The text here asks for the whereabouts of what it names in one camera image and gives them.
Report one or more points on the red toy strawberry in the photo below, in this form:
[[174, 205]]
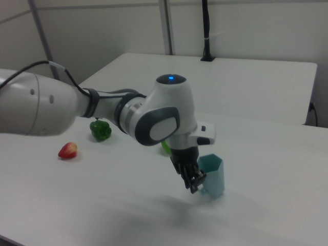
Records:
[[68, 150]]

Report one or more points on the light blue hexagonal mug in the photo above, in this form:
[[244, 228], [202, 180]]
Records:
[[215, 176]]

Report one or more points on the white adjacent table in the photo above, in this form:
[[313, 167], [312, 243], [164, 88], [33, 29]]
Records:
[[243, 87]]

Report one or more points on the dark green bell pepper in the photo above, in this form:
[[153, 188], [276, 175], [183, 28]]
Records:
[[100, 130]]

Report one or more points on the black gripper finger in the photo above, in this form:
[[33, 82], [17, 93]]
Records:
[[187, 178], [199, 179]]

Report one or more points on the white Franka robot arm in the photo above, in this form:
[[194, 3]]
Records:
[[159, 120]]

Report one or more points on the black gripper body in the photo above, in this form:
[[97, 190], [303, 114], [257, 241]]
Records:
[[185, 157]]

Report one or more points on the light green bell pepper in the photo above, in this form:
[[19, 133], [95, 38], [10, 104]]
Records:
[[165, 148]]

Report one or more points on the black pole base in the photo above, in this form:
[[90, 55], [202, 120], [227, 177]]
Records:
[[207, 59]]

